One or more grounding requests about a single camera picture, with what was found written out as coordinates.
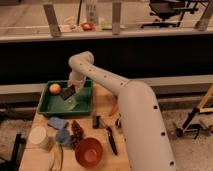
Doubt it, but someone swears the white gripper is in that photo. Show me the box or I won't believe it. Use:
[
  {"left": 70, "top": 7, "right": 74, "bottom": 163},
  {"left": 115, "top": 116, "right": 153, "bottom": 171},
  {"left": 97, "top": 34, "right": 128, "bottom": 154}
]
[{"left": 68, "top": 70, "right": 84, "bottom": 93}]

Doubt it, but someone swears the black eraser block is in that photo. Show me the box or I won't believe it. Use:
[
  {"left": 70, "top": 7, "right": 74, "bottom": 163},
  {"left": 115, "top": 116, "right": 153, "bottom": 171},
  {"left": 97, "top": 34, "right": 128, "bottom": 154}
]
[{"left": 60, "top": 85, "right": 76, "bottom": 100}]

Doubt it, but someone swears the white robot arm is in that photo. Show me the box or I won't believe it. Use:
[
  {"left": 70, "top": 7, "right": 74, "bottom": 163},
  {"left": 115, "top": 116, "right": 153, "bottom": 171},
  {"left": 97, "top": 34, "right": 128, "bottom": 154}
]
[{"left": 69, "top": 51, "right": 177, "bottom": 171}]

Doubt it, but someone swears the green plastic tray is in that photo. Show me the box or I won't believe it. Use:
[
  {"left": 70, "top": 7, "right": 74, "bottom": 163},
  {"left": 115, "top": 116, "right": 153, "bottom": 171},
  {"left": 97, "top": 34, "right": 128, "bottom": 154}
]
[{"left": 37, "top": 80, "right": 93, "bottom": 117}]

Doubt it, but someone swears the red apple in tray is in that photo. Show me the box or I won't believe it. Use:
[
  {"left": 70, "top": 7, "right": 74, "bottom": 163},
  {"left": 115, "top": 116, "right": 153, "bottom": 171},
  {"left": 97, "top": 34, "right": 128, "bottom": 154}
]
[{"left": 49, "top": 83, "right": 62, "bottom": 95}]

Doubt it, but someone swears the small black box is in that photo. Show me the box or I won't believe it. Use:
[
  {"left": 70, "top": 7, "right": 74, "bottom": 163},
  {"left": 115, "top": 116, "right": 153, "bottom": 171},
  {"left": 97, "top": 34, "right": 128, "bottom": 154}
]
[{"left": 92, "top": 116, "right": 100, "bottom": 129}]

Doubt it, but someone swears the blue sponge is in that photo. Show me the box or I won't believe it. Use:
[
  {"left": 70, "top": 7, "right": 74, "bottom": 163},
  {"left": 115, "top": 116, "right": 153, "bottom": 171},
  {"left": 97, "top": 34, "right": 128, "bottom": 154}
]
[{"left": 47, "top": 117, "right": 67, "bottom": 130}]

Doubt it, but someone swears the blue round cloth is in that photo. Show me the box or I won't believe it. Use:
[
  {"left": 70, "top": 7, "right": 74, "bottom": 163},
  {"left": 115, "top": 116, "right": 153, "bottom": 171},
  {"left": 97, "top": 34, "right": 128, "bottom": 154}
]
[{"left": 55, "top": 129, "right": 71, "bottom": 146}]

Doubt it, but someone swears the red apple on floor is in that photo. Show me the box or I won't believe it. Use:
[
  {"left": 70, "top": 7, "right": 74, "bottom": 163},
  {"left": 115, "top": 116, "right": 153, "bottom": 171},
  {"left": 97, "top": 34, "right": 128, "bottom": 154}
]
[{"left": 81, "top": 22, "right": 94, "bottom": 31}]

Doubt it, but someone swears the white cup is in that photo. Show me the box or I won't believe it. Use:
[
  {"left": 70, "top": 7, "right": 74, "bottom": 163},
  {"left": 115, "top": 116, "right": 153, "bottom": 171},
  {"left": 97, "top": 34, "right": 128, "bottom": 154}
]
[{"left": 29, "top": 126, "right": 50, "bottom": 149}]

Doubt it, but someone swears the red bowl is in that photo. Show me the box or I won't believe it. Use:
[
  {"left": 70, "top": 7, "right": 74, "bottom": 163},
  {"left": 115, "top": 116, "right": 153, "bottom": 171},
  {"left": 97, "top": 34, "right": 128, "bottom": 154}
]
[{"left": 75, "top": 137, "right": 103, "bottom": 168}]

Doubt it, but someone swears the yellow banana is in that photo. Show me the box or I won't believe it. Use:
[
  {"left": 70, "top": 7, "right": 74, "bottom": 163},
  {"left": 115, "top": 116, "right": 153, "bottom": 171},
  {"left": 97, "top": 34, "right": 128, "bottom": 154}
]
[{"left": 47, "top": 143, "right": 63, "bottom": 171}]

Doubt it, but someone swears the black chair left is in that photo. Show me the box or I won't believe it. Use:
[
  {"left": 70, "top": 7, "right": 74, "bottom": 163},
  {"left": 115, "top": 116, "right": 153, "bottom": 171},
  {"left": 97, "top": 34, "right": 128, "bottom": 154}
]
[{"left": 0, "top": 133, "right": 26, "bottom": 171}]

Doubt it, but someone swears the yellow black tool stand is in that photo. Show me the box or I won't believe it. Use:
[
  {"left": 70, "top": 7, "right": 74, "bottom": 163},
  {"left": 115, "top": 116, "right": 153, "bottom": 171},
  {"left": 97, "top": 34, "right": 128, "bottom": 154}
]
[{"left": 175, "top": 84, "right": 213, "bottom": 138}]

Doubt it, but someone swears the black office chair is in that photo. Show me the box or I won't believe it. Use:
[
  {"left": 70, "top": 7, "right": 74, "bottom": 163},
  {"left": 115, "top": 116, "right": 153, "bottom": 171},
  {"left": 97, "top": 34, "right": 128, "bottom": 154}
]
[{"left": 141, "top": 0, "right": 206, "bottom": 28}]

